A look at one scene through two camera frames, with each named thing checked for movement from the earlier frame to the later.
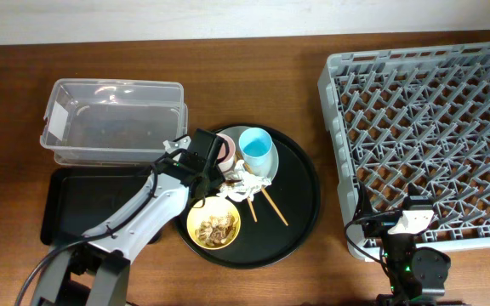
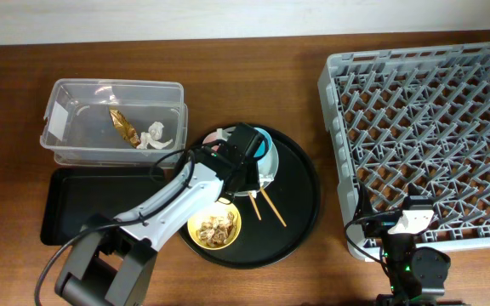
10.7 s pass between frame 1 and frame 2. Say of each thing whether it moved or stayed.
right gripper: stayed
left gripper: moved
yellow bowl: stayed
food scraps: stayed
